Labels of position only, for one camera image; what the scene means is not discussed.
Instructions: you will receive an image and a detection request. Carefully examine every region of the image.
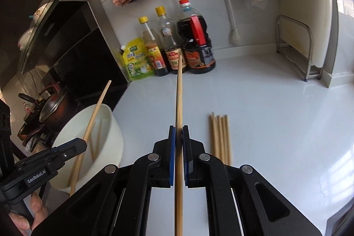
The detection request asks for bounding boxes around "white plastic object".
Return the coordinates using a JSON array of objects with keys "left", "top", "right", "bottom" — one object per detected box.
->
[{"left": 17, "top": 7, "right": 49, "bottom": 52}]

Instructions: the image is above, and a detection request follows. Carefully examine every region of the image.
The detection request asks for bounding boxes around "black handled pan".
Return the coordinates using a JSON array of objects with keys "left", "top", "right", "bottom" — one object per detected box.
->
[{"left": 18, "top": 93, "right": 38, "bottom": 104}]

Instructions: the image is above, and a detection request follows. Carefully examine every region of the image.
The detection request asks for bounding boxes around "white hanging brush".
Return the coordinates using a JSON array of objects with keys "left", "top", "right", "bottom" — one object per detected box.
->
[{"left": 217, "top": 0, "right": 242, "bottom": 45}]

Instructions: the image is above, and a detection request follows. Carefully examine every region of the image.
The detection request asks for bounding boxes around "white cutting board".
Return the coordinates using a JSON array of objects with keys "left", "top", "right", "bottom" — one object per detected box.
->
[{"left": 278, "top": 0, "right": 340, "bottom": 88}]

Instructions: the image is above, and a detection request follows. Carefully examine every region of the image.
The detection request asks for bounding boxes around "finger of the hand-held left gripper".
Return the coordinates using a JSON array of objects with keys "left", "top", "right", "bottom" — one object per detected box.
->
[
  {"left": 15, "top": 138, "right": 87, "bottom": 170},
  {"left": 51, "top": 139, "right": 79, "bottom": 152}
]

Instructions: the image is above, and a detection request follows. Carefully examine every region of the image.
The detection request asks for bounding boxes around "large dark bottle red handle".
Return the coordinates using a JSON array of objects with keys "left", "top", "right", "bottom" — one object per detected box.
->
[{"left": 177, "top": 0, "right": 216, "bottom": 75}]

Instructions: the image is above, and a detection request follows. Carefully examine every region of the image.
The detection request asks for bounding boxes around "vinegar bottle orange label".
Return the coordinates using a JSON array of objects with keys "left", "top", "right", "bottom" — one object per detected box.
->
[{"left": 138, "top": 16, "right": 169, "bottom": 77}]

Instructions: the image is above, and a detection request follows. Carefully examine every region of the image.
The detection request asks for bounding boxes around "yellow seasoning pouch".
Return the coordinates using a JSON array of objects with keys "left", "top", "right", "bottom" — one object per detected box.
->
[{"left": 119, "top": 37, "right": 155, "bottom": 82}]

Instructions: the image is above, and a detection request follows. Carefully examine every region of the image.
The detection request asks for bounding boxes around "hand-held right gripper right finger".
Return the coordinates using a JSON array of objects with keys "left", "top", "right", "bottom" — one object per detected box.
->
[{"left": 181, "top": 125, "right": 324, "bottom": 236}]

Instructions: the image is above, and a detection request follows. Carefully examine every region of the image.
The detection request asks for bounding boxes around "dark red frying pan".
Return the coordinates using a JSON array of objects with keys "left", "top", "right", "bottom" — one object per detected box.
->
[{"left": 17, "top": 120, "right": 53, "bottom": 146}]

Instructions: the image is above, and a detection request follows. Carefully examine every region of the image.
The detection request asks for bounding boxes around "white round plastic basin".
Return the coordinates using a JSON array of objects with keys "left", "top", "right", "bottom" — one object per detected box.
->
[{"left": 49, "top": 104, "right": 124, "bottom": 194}]

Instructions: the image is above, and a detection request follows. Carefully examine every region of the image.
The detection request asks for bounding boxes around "pot with glass lid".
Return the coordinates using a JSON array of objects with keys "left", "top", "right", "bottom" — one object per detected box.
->
[{"left": 38, "top": 82, "right": 69, "bottom": 123}]

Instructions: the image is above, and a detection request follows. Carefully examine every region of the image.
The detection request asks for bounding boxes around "soy sauce bottle yellow cap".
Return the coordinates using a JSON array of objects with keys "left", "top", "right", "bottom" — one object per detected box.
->
[{"left": 154, "top": 6, "right": 187, "bottom": 75}]

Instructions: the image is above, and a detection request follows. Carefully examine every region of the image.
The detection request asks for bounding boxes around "single wooden chopstick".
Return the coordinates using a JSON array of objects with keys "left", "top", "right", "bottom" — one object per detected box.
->
[
  {"left": 174, "top": 55, "right": 185, "bottom": 236},
  {"left": 69, "top": 80, "right": 112, "bottom": 197}
]

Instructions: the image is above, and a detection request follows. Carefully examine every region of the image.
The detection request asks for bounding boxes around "black gas stove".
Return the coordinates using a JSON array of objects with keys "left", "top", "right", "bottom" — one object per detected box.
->
[{"left": 17, "top": 125, "right": 56, "bottom": 159}]

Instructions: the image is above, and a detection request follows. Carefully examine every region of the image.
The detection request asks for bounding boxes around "black range hood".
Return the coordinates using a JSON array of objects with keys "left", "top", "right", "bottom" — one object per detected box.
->
[{"left": 17, "top": 0, "right": 128, "bottom": 87}]

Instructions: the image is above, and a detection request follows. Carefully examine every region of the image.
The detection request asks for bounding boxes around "person's left hand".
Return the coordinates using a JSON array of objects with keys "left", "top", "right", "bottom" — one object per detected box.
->
[{"left": 8, "top": 193, "right": 50, "bottom": 236}]

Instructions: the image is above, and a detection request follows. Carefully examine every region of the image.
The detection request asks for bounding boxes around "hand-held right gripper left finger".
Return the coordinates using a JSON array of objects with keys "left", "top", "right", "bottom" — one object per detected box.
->
[{"left": 30, "top": 125, "right": 177, "bottom": 236}]

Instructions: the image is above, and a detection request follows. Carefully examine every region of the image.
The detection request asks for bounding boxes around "metal cutting board rack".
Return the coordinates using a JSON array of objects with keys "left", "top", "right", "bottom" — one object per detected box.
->
[{"left": 275, "top": 14, "right": 323, "bottom": 82}]

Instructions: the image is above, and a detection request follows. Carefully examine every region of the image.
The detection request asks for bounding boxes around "bundle of wooden chopsticks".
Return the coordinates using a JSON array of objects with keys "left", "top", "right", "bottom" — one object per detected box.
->
[{"left": 209, "top": 111, "right": 233, "bottom": 166}]

